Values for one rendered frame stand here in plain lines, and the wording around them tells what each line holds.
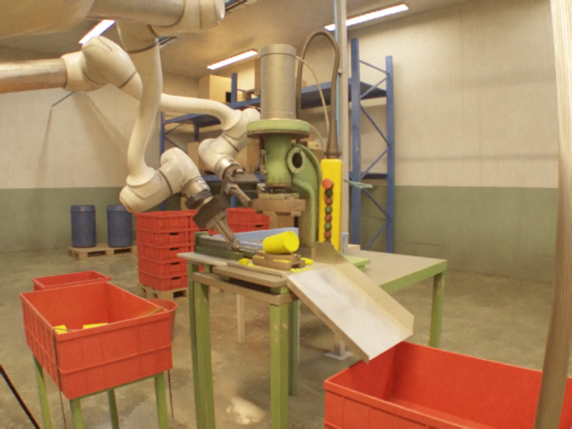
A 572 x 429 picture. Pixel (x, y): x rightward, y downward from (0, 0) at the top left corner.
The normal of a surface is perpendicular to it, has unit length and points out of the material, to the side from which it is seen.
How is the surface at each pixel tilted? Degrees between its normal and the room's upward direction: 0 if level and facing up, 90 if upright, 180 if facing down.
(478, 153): 90
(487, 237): 90
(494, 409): 90
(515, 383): 90
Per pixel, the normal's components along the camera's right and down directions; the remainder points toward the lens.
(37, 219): 0.73, 0.04
